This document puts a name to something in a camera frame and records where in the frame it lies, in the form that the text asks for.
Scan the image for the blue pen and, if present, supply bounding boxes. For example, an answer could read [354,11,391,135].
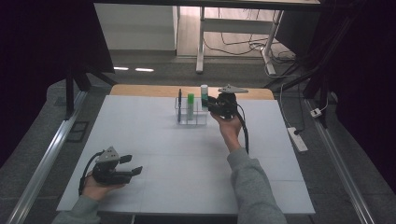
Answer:
[177,88,183,123]

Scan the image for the clear acrylic pen holder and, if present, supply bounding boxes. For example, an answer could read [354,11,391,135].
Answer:
[175,96,209,126]

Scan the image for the person's right hand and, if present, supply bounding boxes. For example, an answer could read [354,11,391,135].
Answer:
[210,110,243,153]

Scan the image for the person's left hand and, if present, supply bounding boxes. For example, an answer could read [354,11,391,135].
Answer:
[81,174,125,202]

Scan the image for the white green glue stick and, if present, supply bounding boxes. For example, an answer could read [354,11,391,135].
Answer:
[200,84,209,111]

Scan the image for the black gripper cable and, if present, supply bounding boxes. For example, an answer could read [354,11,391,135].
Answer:
[234,104,250,155]
[78,150,106,196]

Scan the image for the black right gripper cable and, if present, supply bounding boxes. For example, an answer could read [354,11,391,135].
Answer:
[234,104,250,155]

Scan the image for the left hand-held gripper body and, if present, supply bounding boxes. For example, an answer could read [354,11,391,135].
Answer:
[92,146,134,186]

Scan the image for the dark floor hatch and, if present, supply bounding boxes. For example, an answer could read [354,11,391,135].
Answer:
[65,120,91,144]

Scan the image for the black curtain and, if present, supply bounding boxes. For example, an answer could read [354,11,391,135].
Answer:
[320,0,396,194]
[0,0,116,169]

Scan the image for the green highlighter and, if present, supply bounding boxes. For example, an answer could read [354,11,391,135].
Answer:
[186,92,195,120]

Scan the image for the small white adapter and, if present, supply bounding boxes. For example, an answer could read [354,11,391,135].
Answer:
[310,99,330,119]

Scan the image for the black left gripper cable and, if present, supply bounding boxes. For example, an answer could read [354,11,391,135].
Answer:
[78,150,106,196]

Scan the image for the black floor cables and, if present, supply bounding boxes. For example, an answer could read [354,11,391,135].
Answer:
[204,7,297,78]

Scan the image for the white desk frame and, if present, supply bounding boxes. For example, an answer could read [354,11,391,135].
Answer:
[195,6,285,77]

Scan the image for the aluminium rail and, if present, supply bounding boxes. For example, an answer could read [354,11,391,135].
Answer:
[6,90,89,224]
[304,98,376,224]

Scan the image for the white power strip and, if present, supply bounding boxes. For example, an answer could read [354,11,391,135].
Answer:
[287,126,309,153]

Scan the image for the black stand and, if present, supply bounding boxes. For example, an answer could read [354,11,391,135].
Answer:
[64,66,120,121]
[262,18,332,129]

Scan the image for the white power cable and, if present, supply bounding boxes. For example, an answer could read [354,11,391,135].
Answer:
[278,82,292,129]

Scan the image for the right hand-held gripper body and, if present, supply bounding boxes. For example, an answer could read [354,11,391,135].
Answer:
[211,83,249,120]

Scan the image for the wooden table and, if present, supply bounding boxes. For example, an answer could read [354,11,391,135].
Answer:
[109,83,276,101]

